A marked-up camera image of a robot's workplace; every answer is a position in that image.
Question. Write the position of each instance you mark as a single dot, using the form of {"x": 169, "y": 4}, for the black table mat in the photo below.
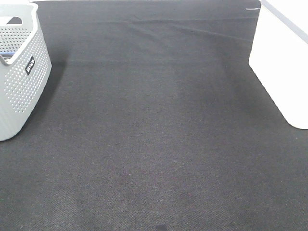
{"x": 152, "y": 120}

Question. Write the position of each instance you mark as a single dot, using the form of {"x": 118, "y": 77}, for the white plastic storage bin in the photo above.
{"x": 279, "y": 57}

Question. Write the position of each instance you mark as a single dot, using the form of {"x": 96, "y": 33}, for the grey perforated plastic basket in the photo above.
{"x": 24, "y": 76}

